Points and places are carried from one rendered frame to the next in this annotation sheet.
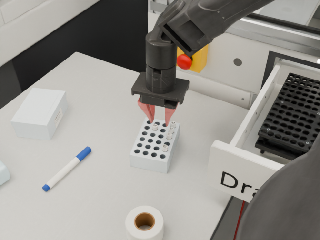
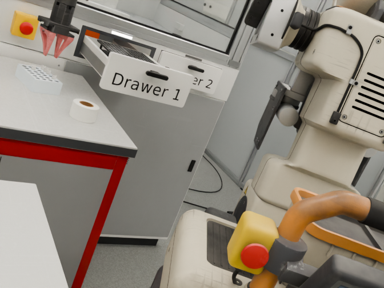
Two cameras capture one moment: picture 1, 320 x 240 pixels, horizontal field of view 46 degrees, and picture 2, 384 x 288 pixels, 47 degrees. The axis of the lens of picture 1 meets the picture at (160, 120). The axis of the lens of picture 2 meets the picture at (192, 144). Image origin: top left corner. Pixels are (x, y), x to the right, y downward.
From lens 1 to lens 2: 101 cm
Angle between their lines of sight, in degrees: 59
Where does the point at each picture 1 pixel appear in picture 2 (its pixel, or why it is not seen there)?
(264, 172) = (140, 66)
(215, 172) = (110, 75)
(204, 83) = (26, 54)
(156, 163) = (55, 85)
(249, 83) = (65, 51)
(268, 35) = (82, 13)
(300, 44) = (102, 20)
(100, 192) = (30, 103)
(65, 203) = (14, 107)
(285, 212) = not seen: outside the picture
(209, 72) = (33, 43)
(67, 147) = not seen: outside the picture
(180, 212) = not seen: hidden behind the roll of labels
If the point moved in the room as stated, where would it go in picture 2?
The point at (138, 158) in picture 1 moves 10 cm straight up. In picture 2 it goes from (41, 82) to (51, 48)
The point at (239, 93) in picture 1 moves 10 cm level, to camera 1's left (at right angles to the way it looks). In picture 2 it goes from (56, 60) to (32, 58)
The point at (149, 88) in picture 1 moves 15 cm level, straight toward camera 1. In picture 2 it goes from (59, 21) to (98, 42)
